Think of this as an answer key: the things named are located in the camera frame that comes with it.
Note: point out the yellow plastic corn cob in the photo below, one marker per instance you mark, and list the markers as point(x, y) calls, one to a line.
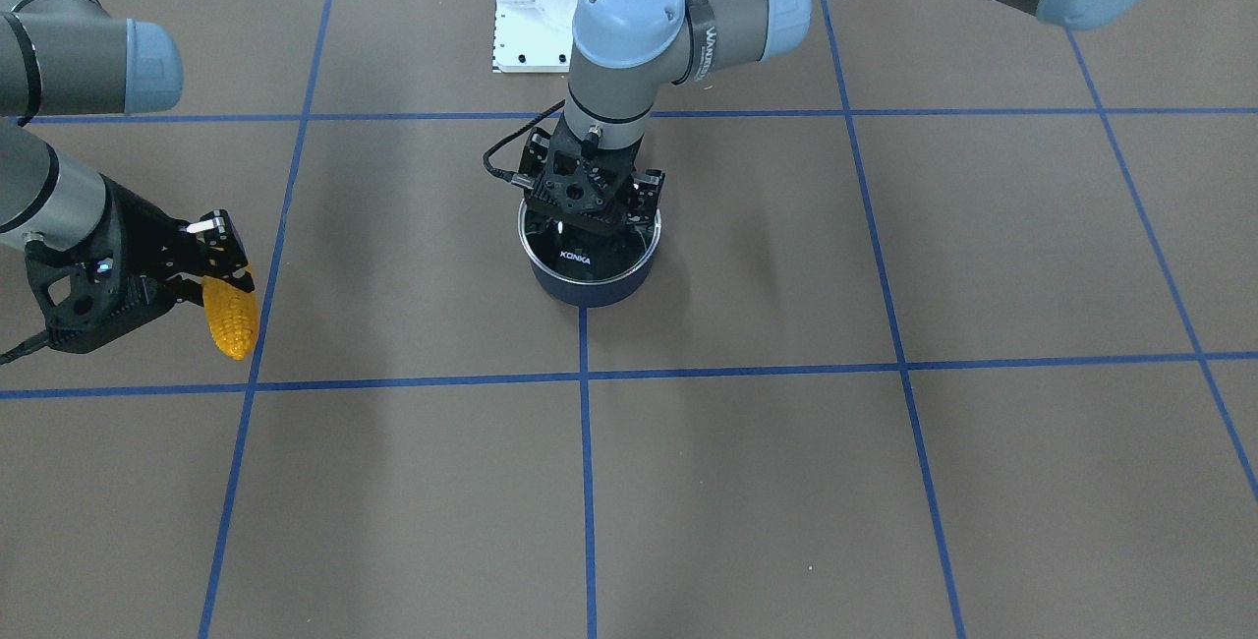
point(232, 316)

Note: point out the glass lid purple knob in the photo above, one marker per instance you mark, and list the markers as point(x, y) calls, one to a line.
point(575, 256)

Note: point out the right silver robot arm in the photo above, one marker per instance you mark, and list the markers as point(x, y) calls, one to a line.
point(73, 59)

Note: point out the dark blue saucepan purple handle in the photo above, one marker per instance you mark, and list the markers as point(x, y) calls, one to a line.
point(586, 296)

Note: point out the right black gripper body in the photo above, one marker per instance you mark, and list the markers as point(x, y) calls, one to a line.
point(137, 229)

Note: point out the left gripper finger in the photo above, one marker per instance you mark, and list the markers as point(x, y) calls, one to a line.
point(644, 196)
point(535, 223)

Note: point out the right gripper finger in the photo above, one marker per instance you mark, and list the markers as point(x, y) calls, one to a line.
point(187, 287)
point(216, 251)

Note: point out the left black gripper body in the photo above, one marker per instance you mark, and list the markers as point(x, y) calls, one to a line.
point(646, 197)

